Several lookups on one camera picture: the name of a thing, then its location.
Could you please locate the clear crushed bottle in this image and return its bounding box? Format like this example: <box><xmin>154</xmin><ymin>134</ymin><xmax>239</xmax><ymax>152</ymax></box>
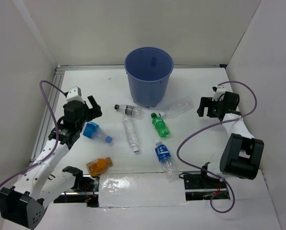
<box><xmin>158</xmin><ymin>97</ymin><xmax>193</xmax><ymax>118</ymax></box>

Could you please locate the blue cap wide bottle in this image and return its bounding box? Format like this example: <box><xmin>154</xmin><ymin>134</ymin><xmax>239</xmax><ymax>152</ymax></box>
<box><xmin>81</xmin><ymin>121</ymin><xmax>113</xmax><ymax>144</ymax></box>

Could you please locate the clear bottle white cap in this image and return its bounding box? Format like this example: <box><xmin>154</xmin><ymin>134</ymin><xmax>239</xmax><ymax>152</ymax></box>
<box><xmin>122</xmin><ymin>115</ymin><xmax>140</xmax><ymax>154</ymax></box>

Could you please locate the clear bottle black cap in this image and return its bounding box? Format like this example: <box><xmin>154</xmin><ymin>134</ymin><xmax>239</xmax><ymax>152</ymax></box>
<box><xmin>114</xmin><ymin>104</ymin><xmax>142</xmax><ymax>118</ymax></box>

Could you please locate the green soda bottle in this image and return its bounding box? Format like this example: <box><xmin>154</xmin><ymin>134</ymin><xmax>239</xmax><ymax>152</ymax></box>
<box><xmin>151</xmin><ymin>113</ymin><xmax>170</xmax><ymax>138</ymax></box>

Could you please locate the blue label water bottle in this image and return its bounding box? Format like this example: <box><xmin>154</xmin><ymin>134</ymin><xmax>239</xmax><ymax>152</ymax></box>
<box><xmin>155</xmin><ymin>139</ymin><xmax>178</xmax><ymax>182</ymax></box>

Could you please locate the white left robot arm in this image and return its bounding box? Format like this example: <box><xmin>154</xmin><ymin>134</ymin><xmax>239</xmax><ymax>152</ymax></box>
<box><xmin>0</xmin><ymin>96</ymin><xmax>102</xmax><ymax>229</ymax></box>

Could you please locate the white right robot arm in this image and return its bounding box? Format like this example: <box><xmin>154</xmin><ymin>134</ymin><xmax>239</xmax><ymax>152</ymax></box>
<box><xmin>197</xmin><ymin>91</ymin><xmax>264</xmax><ymax>188</ymax></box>

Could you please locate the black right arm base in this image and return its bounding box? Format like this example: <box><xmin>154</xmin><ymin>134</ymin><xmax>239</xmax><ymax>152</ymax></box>
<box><xmin>179</xmin><ymin>172</ymin><xmax>230</xmax><ymax>201</ymax></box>

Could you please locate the blue plastic bin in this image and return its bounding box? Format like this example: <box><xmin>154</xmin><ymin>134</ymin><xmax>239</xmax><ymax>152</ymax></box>
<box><xmin>124</xmin><ymin>46</ymin><xmax>174</xmax><ymax>107</ymax></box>

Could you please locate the orange juice bottle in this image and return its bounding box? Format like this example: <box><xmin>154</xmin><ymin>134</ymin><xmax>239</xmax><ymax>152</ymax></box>
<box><xmin>86</xmin><ymin>157</ymin><xmax>113</xmax><ymax>177</ymax></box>

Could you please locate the silver tape sheet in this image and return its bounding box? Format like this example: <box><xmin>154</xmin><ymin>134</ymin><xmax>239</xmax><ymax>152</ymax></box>
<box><xmin>98</xmin><ymin>173</ymin><xmax>187</xmax><ymax>207</ymax></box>

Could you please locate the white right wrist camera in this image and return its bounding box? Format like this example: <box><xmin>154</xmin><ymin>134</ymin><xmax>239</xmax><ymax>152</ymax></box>
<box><xmin>212</xmin><ymin>85</ymin><xmax>226</xmax><ymax>101</ymax></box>

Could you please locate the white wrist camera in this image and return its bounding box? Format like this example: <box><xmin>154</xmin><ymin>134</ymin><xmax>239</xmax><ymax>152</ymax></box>
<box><xmin>212</xmin><ymin>85</ymin><xmax>226</xmax><ymax>101</ymax></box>
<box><xmin>66</xmin><ymin>87</ymin><xmax>84</xmax><ymax>103</ymax></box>

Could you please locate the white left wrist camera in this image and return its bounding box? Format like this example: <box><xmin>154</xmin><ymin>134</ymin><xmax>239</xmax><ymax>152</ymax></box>
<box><xmin>66</xmin><ymin>87</ymin><xmax>84</xmax><ymax>103</ymax></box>

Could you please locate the aluminium rail frame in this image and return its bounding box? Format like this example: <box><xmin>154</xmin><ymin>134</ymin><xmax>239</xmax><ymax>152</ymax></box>
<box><xmin>30</xmin><ymin>64</ymin><xmax>227</xmax><ymax>162</ymax></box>

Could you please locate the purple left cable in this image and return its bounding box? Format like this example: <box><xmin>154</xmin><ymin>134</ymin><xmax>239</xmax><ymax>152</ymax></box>
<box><xmin>0</xmin><ymin>80</ymin><xmax>69</xmax><ymax>199</ymax></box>

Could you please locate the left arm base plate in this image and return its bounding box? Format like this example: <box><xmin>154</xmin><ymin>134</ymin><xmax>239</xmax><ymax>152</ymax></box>
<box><xmin>53</xmin><ymin>174</ymin><xmax>100</xmax><ymax>207</ymax></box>

